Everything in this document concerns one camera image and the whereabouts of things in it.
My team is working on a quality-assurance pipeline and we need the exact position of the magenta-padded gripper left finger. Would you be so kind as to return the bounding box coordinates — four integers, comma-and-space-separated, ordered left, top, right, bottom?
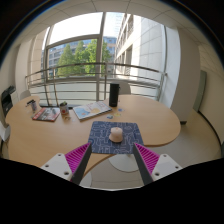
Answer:
40, 142, 93, 186

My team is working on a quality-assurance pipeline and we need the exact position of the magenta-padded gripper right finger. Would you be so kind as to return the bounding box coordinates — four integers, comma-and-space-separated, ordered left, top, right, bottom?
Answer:
132, 142, 184, 186

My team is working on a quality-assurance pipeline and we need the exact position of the white computer mouse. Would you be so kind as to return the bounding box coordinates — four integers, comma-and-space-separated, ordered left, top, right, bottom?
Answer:
108, 126, 124, 144

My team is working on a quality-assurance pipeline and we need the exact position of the blue patterned mouse pad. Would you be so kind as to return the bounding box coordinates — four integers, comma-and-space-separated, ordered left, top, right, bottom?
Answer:
87, 120, 145, 155

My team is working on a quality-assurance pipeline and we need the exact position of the round white table base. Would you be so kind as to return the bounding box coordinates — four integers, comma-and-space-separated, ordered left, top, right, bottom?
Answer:
108, 153, 141, 174

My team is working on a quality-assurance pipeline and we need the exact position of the red cover magazine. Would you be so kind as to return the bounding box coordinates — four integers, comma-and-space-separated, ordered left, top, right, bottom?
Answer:
31, 106, 61, 123

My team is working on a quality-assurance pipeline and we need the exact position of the apple print plant pot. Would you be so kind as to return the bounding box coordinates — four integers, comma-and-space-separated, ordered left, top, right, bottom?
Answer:
59, 101, 70, 116

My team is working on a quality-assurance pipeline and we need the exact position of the white chair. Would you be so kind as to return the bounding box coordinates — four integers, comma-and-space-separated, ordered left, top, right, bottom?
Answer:
18, 89, 32, 101
118, 81, 132, 96
0, 121, 12, 158

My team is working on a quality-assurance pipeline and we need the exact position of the light blue cover magazine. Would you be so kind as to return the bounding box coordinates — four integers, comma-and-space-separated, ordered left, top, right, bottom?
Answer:
72, 100, 113, 121

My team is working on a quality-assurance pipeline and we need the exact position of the black printer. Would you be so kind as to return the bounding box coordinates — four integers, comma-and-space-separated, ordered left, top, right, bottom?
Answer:
0, 85, 17, 116

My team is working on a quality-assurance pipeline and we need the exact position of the black cylindrical bottle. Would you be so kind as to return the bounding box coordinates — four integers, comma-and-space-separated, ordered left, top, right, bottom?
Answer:
108, 82, 121, 108

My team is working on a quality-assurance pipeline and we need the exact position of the metal balcony railing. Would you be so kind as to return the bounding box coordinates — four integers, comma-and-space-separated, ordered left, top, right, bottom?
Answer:
24, 62, 168, 106

